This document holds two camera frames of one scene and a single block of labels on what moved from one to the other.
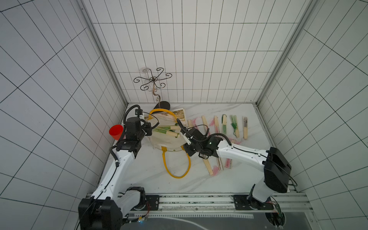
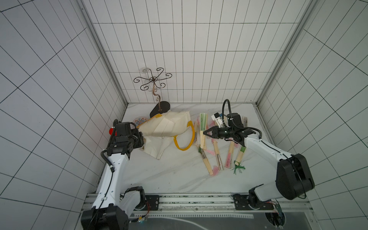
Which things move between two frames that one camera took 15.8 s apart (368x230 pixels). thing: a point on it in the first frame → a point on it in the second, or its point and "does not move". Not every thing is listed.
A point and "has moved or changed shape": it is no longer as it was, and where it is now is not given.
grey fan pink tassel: [213, 172] does not move
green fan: [170, 130] → [203, 120]
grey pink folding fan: [245, 128] does not move
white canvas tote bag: [166, 134] has moved or changed shape
